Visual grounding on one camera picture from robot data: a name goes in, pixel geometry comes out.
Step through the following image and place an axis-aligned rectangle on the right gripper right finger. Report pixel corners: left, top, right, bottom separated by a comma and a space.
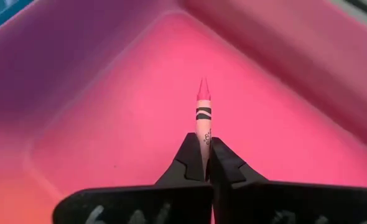
208, 136, 367, 224

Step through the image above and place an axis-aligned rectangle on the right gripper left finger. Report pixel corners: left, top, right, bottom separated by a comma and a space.
52, 132, 215, 224

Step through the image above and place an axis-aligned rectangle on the pink crayon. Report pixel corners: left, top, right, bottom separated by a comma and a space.
195, 77, 213, 175

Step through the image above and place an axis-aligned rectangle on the large pink plastic bin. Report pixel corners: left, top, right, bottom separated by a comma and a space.
0, 0, 367, 224

